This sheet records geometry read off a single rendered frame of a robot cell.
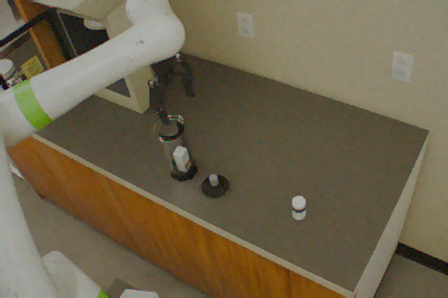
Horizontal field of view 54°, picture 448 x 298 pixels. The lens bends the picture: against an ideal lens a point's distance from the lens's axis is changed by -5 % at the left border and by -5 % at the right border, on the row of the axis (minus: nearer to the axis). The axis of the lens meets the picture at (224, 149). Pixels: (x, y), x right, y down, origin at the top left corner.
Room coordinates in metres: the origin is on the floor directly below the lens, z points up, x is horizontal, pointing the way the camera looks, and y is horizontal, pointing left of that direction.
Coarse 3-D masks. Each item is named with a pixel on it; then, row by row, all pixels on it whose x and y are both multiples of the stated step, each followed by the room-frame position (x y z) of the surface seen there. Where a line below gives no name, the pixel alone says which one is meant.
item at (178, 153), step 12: (180, 120) 1.09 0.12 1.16; (156, 132) 1.05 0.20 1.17; (168, 132) 1.10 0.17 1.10; (180, 132) 1.03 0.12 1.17; (168, 144) 1.02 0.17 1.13; (180, 144) 1.03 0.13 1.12; (168, 156) 1.03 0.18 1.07; (180, 156) 1.02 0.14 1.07; (192, 156) 1.05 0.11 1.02; (180, 168) 1.02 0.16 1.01; (192, 168) 1.04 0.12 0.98
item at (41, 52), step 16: (32, 32) 1.54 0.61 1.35; (48, 32) 1.58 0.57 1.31; (16, 48) 1.48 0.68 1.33; (32, 48) 1.52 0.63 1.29; (48, 48) 1.56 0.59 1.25; (0, 64) 1.43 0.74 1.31; (16, 64) 1.47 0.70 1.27; (32, 64) 1.50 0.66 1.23; (48, 64) 1.54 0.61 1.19; (16, 80) 1.45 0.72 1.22
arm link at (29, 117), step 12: (24, 84) 0.84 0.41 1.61; (0, 96) 0.83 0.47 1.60; (12, 96) 0.81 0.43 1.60; (24, 96) 0.81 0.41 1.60; (12, 108) 0.79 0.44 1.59; (24, 108) 0.79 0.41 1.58; (36, 108) 0.79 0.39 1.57; (12, 120) 0.77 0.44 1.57; (24, 120) 0.78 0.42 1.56; (36, 120) 0.78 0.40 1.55; (48, 120) 0.79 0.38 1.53; (24, 132) 0.77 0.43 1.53; (12, 144) 0.77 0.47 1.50
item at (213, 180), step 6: (216, 174) 0.99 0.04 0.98; (204, 180) 0.98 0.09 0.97; (210, 180) 0.95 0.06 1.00; (216, 180) 0.95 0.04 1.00; (222, 180) 0.96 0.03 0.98; (204, 186) 0.95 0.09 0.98; (210, 186) 0.94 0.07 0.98; (216, 186) 0.94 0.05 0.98; (222, 186) 0.93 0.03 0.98; (204, 192) 0.93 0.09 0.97; (210, 192) 0.92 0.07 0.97; (216, 192) 0.92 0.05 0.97; (222, 192) 0.92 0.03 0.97
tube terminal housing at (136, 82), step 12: (108, 0) 1.43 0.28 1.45; (120, 0) 1.47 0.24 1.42; (60, 12) 1.61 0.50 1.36; (108, 12) 1.42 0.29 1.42; (120, 12) 1.45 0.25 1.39; (108, 24) 1.41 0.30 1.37; (120, 24) 1.44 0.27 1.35; (144, 72) 1.47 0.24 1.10; (132, 84) 1.41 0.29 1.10; (144, 84) 1.45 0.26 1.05; (108, 96) 1.53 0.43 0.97; (120, 96) 1.48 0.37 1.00; (132, 96) 1.42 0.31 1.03; (144, 96) 1.44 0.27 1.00; (132, 108) 1.44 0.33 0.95; (144, 108) 1.42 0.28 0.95
